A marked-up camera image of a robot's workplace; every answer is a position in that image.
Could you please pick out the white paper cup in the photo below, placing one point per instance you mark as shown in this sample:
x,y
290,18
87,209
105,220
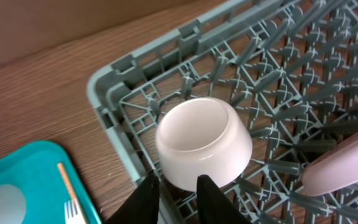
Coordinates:
x,y
13,205

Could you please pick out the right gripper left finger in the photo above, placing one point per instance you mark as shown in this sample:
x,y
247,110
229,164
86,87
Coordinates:
x,y
142,206

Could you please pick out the grey dishwasher rack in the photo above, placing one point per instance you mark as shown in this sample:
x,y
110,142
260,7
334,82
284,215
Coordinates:
x,y
289,69

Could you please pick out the white round plate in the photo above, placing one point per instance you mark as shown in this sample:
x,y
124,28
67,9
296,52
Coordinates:
x,y
333,170

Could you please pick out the wooden chopstick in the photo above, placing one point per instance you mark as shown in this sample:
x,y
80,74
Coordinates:
x,y
68,184

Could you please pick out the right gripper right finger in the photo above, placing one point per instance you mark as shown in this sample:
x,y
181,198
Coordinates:
x,y
213,206

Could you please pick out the cardboard wall panel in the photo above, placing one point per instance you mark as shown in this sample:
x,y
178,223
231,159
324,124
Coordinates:
x,y
30,26

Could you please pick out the white plastic fork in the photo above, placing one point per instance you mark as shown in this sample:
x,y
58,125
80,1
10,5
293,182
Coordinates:
x,y
73,213

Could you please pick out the teal plastic serving tray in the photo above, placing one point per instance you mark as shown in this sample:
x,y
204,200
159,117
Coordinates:
x,y
33,169

